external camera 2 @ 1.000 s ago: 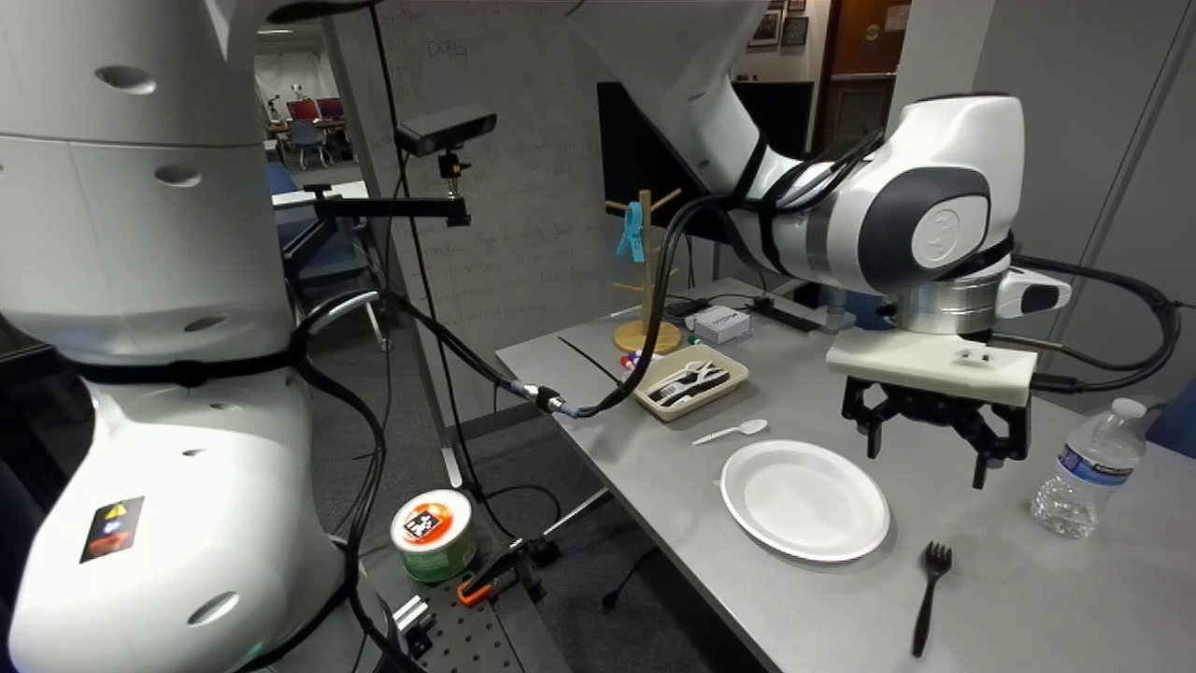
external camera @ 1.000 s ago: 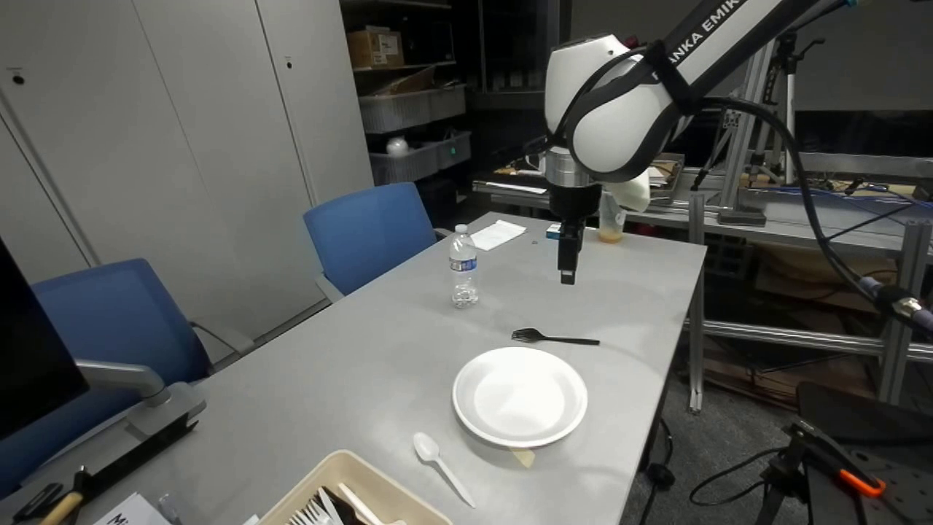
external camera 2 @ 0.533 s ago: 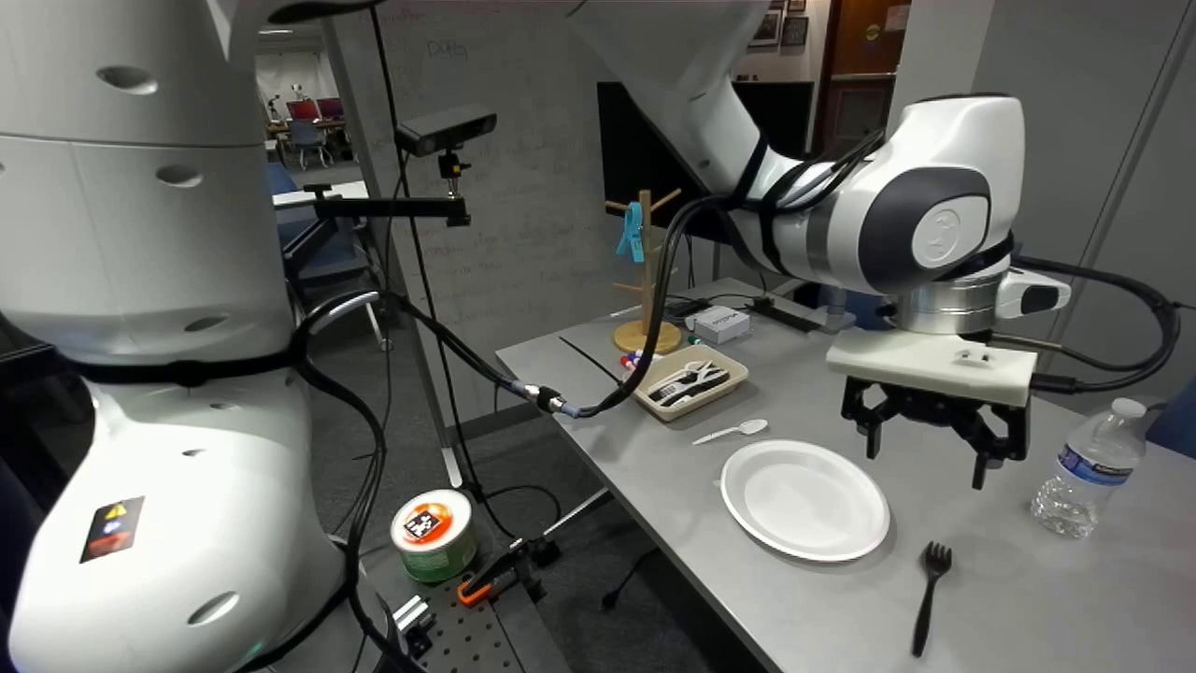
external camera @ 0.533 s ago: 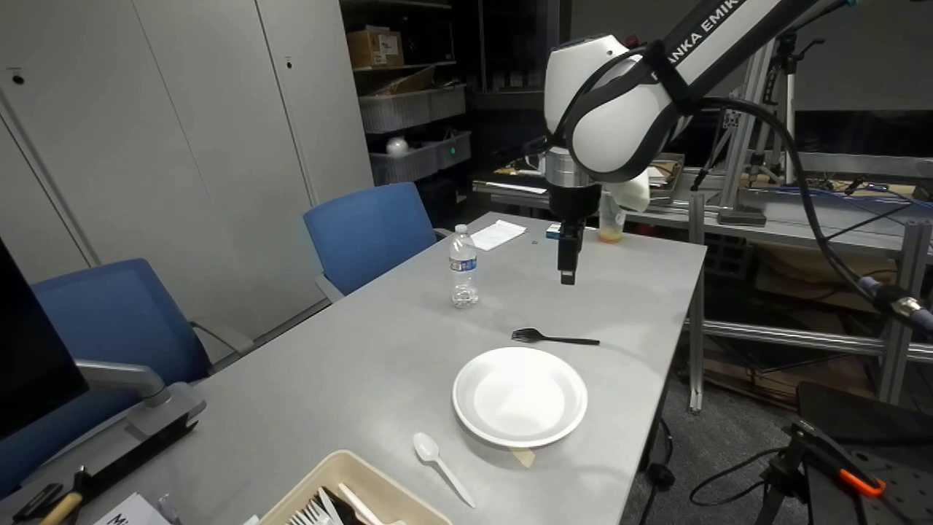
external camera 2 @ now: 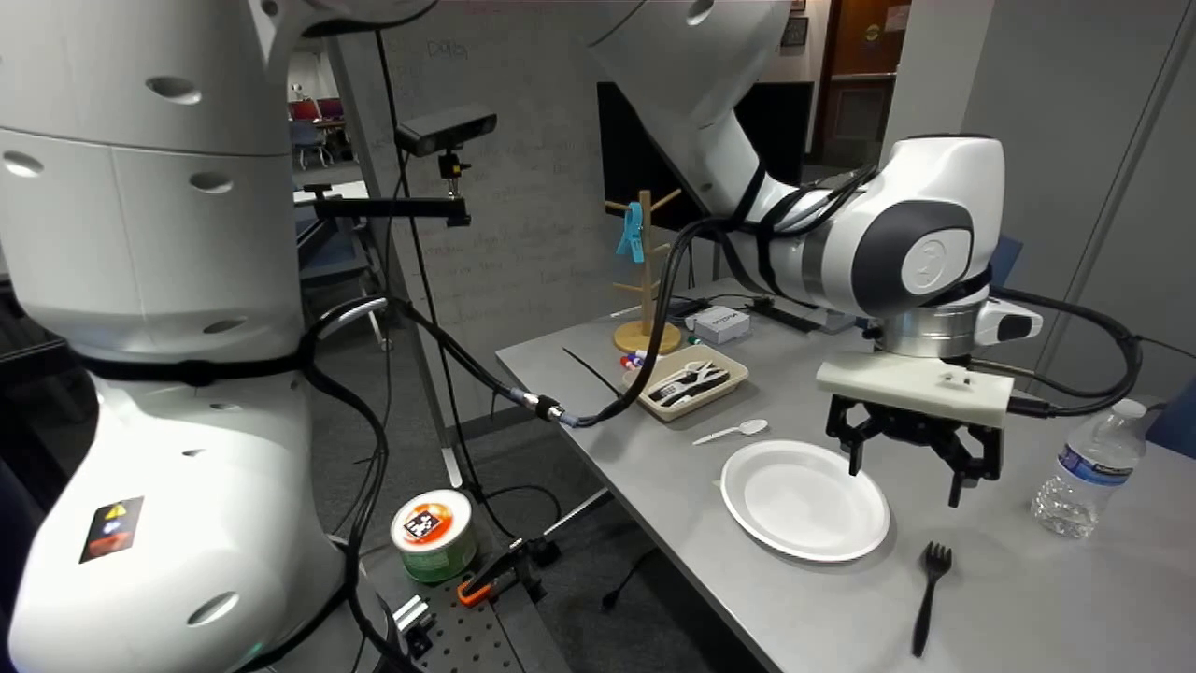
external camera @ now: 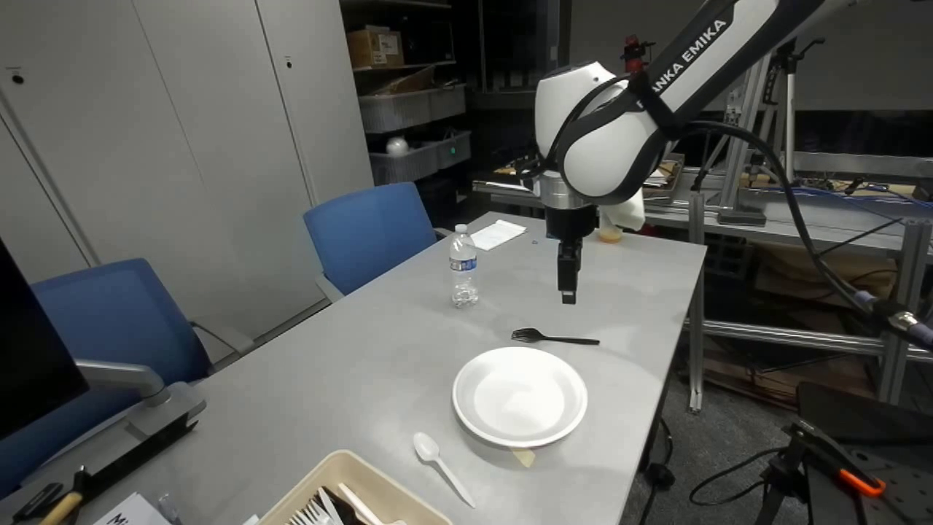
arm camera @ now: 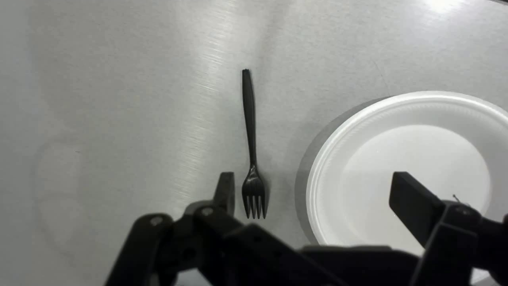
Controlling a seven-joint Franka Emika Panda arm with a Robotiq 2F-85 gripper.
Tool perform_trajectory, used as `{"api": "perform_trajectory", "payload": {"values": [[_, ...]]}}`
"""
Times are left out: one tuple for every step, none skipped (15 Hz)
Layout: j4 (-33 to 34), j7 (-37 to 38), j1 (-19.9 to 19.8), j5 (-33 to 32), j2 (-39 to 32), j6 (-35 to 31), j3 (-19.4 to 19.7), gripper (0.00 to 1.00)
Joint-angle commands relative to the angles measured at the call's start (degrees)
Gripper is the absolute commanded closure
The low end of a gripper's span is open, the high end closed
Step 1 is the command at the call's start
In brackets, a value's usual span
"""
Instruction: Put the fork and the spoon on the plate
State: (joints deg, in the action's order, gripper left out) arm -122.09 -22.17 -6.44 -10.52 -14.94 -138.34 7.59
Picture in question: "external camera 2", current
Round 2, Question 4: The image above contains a blue cloth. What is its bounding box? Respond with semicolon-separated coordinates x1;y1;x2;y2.
614;198;652;264

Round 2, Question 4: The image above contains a green round container orange label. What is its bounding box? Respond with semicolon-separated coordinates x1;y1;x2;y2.
388;486;482;591

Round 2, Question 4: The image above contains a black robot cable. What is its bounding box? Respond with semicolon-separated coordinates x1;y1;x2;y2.
70;159;1147;673

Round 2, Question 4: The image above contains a blue chair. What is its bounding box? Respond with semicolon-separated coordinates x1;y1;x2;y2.
1142;376;1196;459
987;233;1026;297

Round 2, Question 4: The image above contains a blue chair back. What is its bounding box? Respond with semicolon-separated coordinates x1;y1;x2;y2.
1142;376;1196;459

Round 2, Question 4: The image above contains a black camera stand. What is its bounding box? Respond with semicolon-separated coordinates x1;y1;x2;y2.
308;144;477;496

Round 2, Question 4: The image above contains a white round foam plate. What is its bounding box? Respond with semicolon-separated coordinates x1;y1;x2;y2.
718;438;891;567

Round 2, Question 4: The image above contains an orange black clamp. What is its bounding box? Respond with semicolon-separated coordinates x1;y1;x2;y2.
452;535;564;613

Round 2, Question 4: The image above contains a beige cutlery tray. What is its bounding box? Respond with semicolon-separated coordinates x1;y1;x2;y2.
630;343;751;424

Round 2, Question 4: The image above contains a white plastic spoon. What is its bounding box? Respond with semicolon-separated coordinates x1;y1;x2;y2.
687;413;772;447

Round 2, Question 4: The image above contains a wooden mug tree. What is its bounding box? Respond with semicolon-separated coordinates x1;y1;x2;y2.
604;181;690;358

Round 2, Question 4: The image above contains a black stereo camera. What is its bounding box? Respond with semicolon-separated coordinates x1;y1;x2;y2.
396;103;500;159

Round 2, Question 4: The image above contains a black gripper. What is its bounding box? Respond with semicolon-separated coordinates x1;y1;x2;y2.
827;393;1006;510

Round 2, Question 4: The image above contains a black plastic fork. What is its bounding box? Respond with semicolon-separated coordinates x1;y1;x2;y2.
906;539;956;661

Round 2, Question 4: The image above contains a black plastic utensil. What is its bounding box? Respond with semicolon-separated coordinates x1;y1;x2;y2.
657;376;734;410
641;358;728;400

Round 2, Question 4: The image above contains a brown wooden door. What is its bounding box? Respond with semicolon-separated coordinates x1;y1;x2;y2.
823;0;914;171

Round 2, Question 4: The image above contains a clear plastic water bottle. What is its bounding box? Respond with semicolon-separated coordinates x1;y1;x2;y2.
1026;393;1152;542

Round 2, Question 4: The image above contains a small white box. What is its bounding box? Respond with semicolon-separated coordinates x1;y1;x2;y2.
683;302;753;351

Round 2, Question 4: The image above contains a dark office chair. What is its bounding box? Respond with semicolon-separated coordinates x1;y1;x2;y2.
290;198;388;348

